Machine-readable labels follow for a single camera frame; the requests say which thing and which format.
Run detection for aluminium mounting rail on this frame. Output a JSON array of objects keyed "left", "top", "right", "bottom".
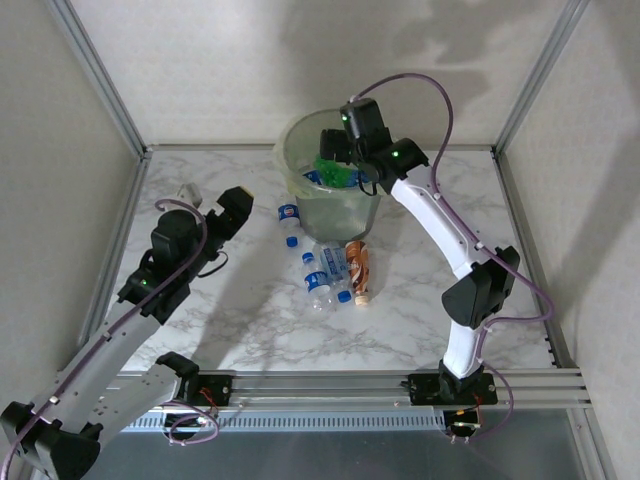
[{"left": 112, "top": 368, "right": 587, "bottom": 416}]

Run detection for clear plastic bin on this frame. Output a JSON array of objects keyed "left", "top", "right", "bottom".
[{"left": 273, "top": 108, "right": 390, "bottom": 242}]

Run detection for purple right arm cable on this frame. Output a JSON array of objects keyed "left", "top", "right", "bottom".
[{"left": 353, "top": 73, "right": 555, "bottom": 444}]

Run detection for small base circuit board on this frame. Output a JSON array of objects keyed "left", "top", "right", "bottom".
[{"left": 446, "top": 409, "right": 485, "bottom": 432}]

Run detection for aluminium lower frame post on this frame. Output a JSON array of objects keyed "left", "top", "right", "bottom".
[{"left": 567, "top": 407, "right": 617, "bottom": 480}]

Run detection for clear bottle round logo label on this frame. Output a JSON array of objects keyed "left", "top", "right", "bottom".
[{"left": 276, "top": 202, "right": 303, "bottom": 249}]

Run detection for aluminium frame post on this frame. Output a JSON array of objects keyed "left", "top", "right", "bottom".
[
  {"left": 47, "top": 0, "right": 151, "bottom": 156},
  {"left": 494, "top": 0, "right": 591, "bottom": 154},
  {"left": 567, "top": 407, "right": 617, "bottom": 480}
]

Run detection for clear bottle blue text label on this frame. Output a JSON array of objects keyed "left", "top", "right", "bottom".
[{"left": 319, "top": 241, "right": 351, "bottom": 305}]

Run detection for clear bottle blue cap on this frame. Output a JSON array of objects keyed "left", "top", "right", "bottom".
[{"left": 299, "top": 251, "right": 337, "bottom": 312}]

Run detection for brown coffee drink bottle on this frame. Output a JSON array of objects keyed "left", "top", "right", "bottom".
[{"left": 344, "top": 239, "right": 375, "bottom": 307}]

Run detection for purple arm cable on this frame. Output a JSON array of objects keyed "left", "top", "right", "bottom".
[
  {"left": 0, "top": 198, "right": 220, "bottom": 480},
  {"left": 353, "top": 73, "right": 555, "bottom": 444}
]

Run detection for green bottle yellow cap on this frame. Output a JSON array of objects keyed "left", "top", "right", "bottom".
[{"left": 314, "top": 155, "right": 359, "bottom": 189}]

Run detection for grey slotted cable duct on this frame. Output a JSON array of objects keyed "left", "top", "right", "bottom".
[{"left": 122, "top": 412, "right": 449, "bottom": 434}]

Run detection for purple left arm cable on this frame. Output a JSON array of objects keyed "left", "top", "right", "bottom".
[{"left": 0, "top": 198, "right": 220, "bottom": 480}]

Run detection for aluminium table edge bar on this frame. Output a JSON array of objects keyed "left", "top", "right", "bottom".
[
  {"left": 494, "top": 149, "right": 584, "bottom": 371},
  {"left": 144, "top": 143, "right": 499, "bottom": 152},
  {"left": 77, "top": 149, "right": 154, "bottom": 354}
]

